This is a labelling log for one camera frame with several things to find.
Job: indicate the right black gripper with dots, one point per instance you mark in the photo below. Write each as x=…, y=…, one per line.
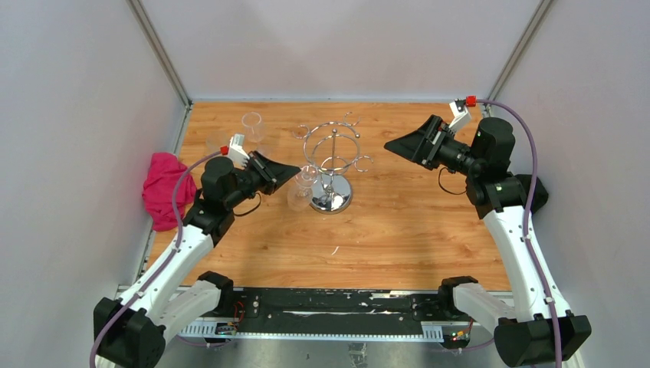
x=424, y=144

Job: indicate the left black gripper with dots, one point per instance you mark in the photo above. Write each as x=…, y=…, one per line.
x=278, y=173

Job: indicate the chrome wine glass rack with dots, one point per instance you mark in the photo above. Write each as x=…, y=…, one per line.
x=333, y=148

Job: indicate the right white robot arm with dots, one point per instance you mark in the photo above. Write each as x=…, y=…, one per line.
x=513, y=244

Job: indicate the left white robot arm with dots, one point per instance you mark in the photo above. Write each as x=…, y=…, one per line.
x=172, y=264

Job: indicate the pink cloth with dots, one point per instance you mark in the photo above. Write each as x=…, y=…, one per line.
x=164, y=173

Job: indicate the black cloth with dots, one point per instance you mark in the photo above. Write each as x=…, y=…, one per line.
x=540, y=194

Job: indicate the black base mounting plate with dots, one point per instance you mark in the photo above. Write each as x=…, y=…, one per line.
x=332, y=314

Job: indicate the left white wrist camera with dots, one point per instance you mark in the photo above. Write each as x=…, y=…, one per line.
x=237, y=151

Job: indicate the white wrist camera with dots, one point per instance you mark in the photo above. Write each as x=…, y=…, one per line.
x=461, y=115
x=237, y=151

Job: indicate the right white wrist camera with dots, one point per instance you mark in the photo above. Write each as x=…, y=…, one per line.
x=461, y=115

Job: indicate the aluminium frame rail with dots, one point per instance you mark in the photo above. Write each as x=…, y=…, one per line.
x=134, y=335

